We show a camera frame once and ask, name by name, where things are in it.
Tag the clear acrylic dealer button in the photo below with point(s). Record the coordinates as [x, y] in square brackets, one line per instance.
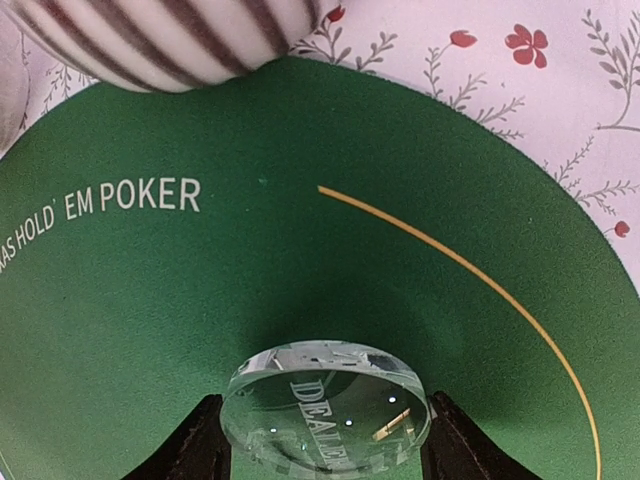
[325, 409]

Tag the round green poker mat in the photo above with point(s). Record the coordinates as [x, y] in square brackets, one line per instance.
[150, 243]

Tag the striped grey ceramic cup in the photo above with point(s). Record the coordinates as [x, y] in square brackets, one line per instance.
[167, 46]

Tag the floral white tablecloth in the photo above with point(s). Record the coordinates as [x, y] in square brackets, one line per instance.
[557, 79]

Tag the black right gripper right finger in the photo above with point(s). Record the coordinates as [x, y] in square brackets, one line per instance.
[456, 448]

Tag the white ceramic bowl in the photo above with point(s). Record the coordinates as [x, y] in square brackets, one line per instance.
[15, 83]

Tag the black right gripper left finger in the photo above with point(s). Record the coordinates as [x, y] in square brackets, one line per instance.
[196, 450]

